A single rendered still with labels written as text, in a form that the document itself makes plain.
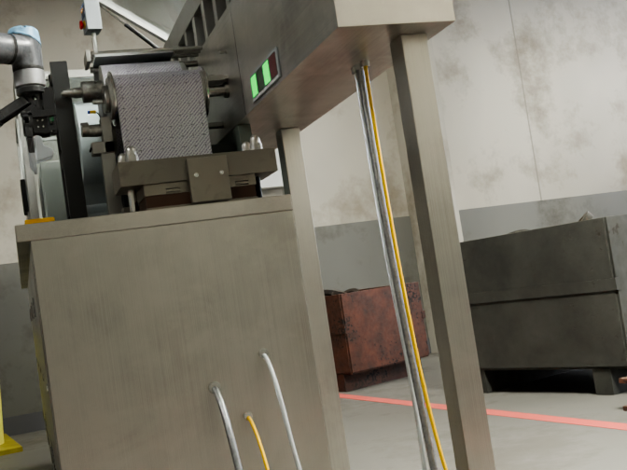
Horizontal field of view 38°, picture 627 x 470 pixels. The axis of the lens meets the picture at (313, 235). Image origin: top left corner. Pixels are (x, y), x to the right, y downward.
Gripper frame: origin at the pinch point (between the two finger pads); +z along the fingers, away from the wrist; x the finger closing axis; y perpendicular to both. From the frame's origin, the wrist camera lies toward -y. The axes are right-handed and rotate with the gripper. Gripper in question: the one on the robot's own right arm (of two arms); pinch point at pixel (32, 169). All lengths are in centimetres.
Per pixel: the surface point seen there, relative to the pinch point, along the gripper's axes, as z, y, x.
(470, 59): -132, 377, 436
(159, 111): -14.1, 34.7, 9.7
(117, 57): -39, 30, 41
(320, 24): -12, 56, -65
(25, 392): 79, -11, 387
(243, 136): -6, 57, 12
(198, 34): -47, 57, 49
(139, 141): -6.4, 28.4, 9.7
